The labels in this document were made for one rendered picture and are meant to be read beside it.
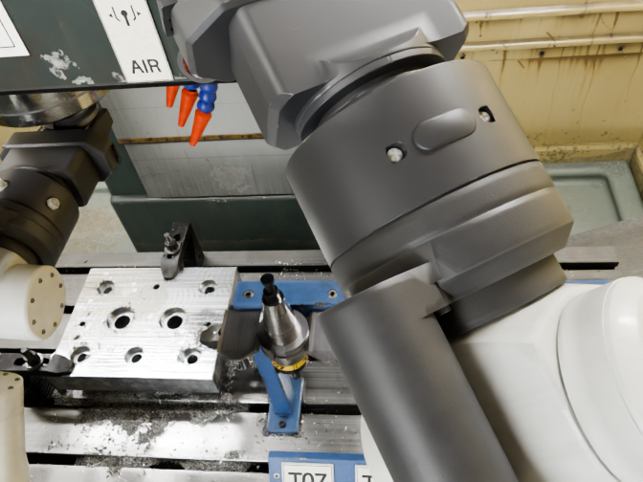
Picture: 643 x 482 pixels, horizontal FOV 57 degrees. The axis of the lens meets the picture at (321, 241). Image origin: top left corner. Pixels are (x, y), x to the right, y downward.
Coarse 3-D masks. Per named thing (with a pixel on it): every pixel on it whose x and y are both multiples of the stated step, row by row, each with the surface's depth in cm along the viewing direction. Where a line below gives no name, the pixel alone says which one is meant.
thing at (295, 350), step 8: (296, 312) 73; (304, 320) 72; (304, 328) 72; (264, 336) 72; (304, 336) 71; (264, 344) 71; (272, 344) 71; (288, 344) 70; (296, 344) 70; (304, 344) 71; (264, 352) 72; (272, 352) 71; (280, 352) 72; (288, 352) 70; (296, 352) 71; (304, 352) 72; (272, 360) 72; (288, 360) 71; (296, 360) 72
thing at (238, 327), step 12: (228, 312) 76; (240, 312) 76; (252, 312) 75; (228, 324) 74; (240, 324) 74; (252, 324) 74; (228, 336) 73; (240, 336) 73; (252, 336) 73; (216, 348) 73; (228, 348) 72; (240, 348) 72; (252, 348) 72; (240, 360) 71
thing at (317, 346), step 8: (312, 312) 74; (320, 312) 74; (312, 320) 73; (312, 328) 73; (320, 328) 72; (312, 336) 72; (320, 336) 72; (312, 344) 71; (320, 344) 71; (328, 344) 71; (312, 352) 70; (320, 352) 70; (328, 352) 70; (320, 360) 70; (328, 360) 70
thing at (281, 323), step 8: (264, 296) 67; (280, 296) 67; (264, 304) 66; (272, 304) 66; (280, 304) 66; (288, 304) 68; (264, 312) 67; (272, 312) 67; (280, 312) 67; (288, 312) 68; (264, 320) 69; (272, 320) 68; (280, 320) 68; (288, 320) 68; (296, 320) 70; (264, 328) 70; (272, 328) 69; (280, 328) 68; (288, 328) 69; (296, 328) 70; (272, 336) 70; (280, 336) 69; (288, 336) 70; (296, 336) 71; (280, 344) 70
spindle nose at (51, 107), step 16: (0, 96) 54; (16, 96) 54; (32, 96) 55; (48, 96) 55; (64, 96) 56; (80, 96) 57; (96, 96) 59; (0, 112) 56; (16, 112) 56; (32, 112) 56; (48, 112) 57; (64, 112) 57
